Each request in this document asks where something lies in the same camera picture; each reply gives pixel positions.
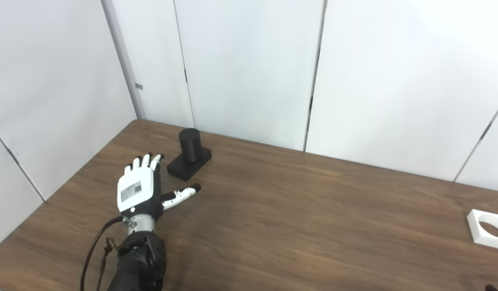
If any white square piece with hole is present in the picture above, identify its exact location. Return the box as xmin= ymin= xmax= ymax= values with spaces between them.
xmin=467 ymin=209 xmax=498 ymax=251

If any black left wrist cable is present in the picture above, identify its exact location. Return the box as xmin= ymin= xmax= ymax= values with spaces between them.
xmin=80 ymin=216 xmax=125 ymax=291

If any grey wall corner post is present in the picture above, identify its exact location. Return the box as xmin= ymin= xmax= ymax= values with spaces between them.
xmin=101 ymin=0 xmax=147 ymax=120

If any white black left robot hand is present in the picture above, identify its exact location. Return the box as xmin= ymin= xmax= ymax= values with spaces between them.
xmin=117 ymin=153 xmax=202 ymax=221

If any black peg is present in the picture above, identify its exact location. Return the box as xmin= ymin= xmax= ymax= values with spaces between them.
xmin=167 ymin=128 xmax=212 ymax=181

